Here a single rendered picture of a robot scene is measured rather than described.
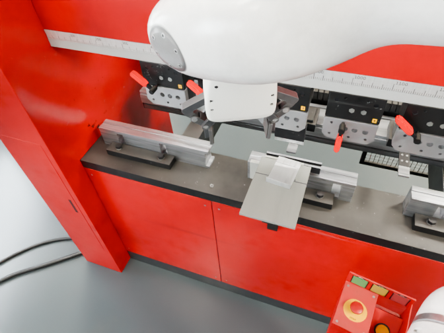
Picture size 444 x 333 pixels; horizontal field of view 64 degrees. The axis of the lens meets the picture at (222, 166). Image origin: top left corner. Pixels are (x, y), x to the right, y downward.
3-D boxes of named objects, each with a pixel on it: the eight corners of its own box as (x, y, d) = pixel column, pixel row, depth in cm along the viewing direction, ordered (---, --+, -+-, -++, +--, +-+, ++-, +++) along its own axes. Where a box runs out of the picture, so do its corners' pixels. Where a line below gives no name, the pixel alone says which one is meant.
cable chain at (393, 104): (312, 98, 149) (313, 90, 146) (314, 90, 153) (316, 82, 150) (406, 114, 139) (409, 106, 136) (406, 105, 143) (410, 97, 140)
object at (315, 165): (264, 162, 130) (265, 156, 128) (267, 156, 132) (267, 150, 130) (319, 174, 125) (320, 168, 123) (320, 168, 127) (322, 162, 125)
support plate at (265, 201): (238, 215, 113) (238, 213, 112) (261, 158, 129) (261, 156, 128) (295, 230, 108) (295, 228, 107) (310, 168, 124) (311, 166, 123)
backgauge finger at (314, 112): (274, 152, 131) (275, 142, 128) (290, 110, 147) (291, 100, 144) (306, 158, 128) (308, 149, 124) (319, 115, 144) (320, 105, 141)
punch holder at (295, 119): (258, 123, 114) (259, 80, 102) (264, 108, 119) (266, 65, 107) (304, 133, 110) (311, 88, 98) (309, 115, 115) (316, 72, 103)
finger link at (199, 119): (210, 102, 53) (213, 129, 59) (189, 104, 53) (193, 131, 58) (212, 119, 51) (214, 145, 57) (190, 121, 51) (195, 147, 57)
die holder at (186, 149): (104, 143, 156) (98, 127, 149) (111, 135, 160) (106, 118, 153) (209, 168, 142) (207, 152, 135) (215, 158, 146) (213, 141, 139)
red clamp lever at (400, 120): (400, 119, 90) (422, 143, 93) (400, 109, 93) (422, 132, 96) (393, 122, 92) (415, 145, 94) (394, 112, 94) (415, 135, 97)
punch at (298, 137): (273, 141, 122) (275, 119, 115) (275, 137, 123) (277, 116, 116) (302, 147, 119) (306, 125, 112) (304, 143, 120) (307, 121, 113)
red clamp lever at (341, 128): (332, 153, 106) (338, 129, 99) (334, 144, 109) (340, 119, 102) (338, 154, 106) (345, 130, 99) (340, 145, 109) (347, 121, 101)
